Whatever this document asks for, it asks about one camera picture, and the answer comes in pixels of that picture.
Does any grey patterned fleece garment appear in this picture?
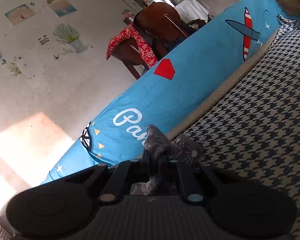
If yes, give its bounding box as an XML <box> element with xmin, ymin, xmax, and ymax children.
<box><xmin>130</xmin><ymin>125</ymin><xmax>204</xmax><ymax>196</ymax></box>

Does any houndstooth sofa cushion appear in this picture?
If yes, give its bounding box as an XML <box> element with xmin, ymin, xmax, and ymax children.
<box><xmin>165</xmin><ymin>13</ymin><xmax>300</xmax><ymax>240</ymax></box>

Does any blue cartoon print pillow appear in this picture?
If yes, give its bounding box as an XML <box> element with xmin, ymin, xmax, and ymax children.
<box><xmin>46</xmin><ymin>0</ymin><xmax>284</xmax><ymax>182</ymax></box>

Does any dark wooden chair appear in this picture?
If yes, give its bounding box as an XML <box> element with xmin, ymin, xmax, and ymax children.
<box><xmin>133</xmin><ymin>2</ymin><xmax>188</xmax><ymax>59</ymax></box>
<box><xmin>111</xmin><ymin>38</ymin><xmax>149</xmax><ymax>80</ymax></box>

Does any red floral cloth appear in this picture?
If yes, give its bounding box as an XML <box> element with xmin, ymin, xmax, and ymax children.
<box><xmin>106</xmin><ymin>23</ymin><xmax>158</xmax><ymax>68</ymax></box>

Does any white tablecloth table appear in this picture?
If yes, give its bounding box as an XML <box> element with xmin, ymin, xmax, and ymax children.
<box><xmin>174</xmin><ymin>0</ymin><xmax>210</xmax><ymax>23</ymax></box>

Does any lavender wall sticker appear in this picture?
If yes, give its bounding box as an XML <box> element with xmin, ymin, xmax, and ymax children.
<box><xmin>53</xmin><ymin>24</ymin><xmax>88</xmax><ymax>54</ymax></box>

